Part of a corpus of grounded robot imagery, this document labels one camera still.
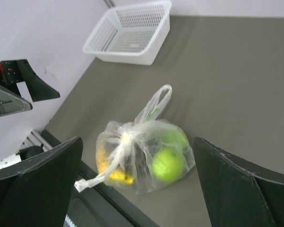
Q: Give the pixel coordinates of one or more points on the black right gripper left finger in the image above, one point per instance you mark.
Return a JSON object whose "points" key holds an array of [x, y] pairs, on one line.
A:
{"points": [[36, 192]]}

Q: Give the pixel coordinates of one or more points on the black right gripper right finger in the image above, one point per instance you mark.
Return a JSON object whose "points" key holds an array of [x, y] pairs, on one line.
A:
{"points": [[237, 192]]}

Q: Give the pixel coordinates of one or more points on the white perforated plastic basket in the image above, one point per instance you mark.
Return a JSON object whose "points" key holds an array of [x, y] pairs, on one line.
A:
{"points": [[131, 34]]}

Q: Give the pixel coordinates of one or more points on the green apple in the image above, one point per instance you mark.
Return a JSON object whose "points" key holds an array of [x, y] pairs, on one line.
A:
{"points": [[168, 164]]}

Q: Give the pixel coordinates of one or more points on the clear plastic bag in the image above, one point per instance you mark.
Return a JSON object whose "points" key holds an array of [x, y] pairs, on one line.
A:
{"points": [[142, 138]]}

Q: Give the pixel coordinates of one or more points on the yellow banana bunch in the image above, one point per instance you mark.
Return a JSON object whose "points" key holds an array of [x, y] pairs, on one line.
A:
{"points": [[104, 160]]}

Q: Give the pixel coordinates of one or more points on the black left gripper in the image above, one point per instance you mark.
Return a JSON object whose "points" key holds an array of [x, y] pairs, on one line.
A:
{"points": [[11, 101]]}

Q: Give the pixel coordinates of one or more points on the aluminium frame rail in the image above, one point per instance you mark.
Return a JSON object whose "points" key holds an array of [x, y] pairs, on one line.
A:
{"points": [[34, 138]]}

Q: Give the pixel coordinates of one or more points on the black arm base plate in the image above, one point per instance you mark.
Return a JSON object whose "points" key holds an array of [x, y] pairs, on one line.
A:
{"points": [[104, 206]]}

